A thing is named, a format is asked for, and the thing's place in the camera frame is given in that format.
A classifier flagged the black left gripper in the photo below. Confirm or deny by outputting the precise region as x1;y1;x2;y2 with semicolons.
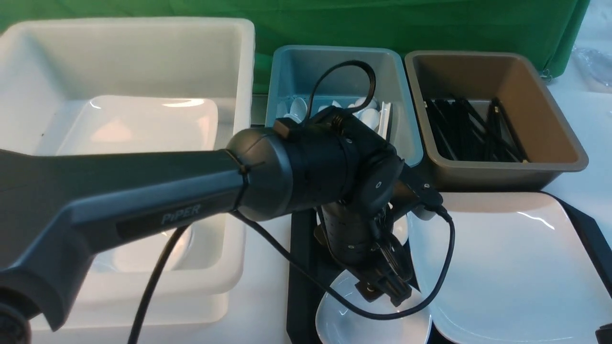
317;203;413;306

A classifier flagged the white square bowl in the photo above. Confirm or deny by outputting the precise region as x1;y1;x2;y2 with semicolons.
313;215;409;247
315;270;431;344

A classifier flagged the large white rice plate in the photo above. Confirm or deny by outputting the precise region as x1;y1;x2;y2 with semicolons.
428;193;612;344

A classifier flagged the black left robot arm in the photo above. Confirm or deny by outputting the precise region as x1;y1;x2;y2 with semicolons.
0;107;406;344

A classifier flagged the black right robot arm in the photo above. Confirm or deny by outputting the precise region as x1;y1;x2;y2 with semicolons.
595;323;612;344

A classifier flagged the white square plate in tub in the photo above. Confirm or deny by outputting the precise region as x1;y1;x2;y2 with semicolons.
34;95;220;155

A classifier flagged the black serving tray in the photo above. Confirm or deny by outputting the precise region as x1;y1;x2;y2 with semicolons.
286;187;612;344

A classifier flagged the white soup spoon right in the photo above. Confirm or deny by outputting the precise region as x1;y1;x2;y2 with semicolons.
359;108;381;131

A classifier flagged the white soup spoon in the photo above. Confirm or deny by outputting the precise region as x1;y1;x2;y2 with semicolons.
284;97;308;123
359;108;381;131

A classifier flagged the white soup spoon leftmost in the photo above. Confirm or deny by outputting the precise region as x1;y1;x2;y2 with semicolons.
284;97;308;123

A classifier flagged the pile of black chopsticks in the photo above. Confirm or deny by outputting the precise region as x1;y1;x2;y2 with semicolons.
424;97;530;163

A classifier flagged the blue plastic spoon bin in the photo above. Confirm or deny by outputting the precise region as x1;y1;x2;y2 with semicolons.
266;45;424;167

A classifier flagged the brown plastic chopstick bin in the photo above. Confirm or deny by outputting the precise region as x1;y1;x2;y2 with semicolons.
404;52;589;192

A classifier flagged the white bowl in tub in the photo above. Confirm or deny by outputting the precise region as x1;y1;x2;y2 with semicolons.
89;226;193;274

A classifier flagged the green cloth backdrop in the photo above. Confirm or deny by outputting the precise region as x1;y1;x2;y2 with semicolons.
0;0;590;94

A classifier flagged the clear plastic bag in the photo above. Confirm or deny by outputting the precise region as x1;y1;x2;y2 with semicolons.
572;46;612;94

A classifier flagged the large white plastic tub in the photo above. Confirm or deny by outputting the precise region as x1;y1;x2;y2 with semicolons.
0;17;254;329

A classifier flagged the wrist camera mount plate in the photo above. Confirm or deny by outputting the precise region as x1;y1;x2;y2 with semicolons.
390;164;450;221

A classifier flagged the white soup spoon upright handle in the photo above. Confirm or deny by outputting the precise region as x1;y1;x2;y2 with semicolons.
378;102;392;142

